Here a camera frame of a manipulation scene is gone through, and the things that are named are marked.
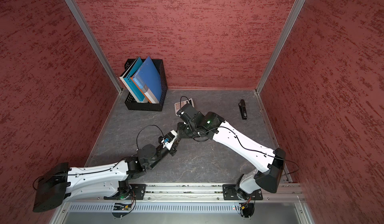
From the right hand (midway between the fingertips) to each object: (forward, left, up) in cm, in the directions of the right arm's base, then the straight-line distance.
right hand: (179, 138), depth 69 cm
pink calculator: (+37, +6, -22) cm, 43 cm away
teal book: (+37, +32, +7) cm, 49 cm away
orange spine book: (+36, +24, -3) cm, 43 cm away
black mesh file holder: (+35, +37, -15) cm, 53 cm away
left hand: (+3, 0, -2) cm, 3 cm away
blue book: (+44, +23, 0) cm, 50 cm away
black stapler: (+32, -42, -21) cm, 57 cm away
